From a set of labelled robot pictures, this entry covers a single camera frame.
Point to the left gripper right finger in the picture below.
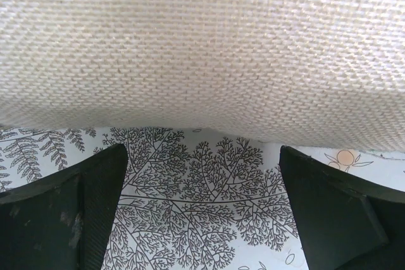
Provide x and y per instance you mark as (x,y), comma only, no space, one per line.
(341,225)

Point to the floral print tablecloth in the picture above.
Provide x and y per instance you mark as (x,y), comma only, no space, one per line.
(205,203)

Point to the cream woven pillow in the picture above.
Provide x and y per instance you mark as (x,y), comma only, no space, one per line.
(202,55)

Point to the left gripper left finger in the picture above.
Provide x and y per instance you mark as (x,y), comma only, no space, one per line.
(47,219)

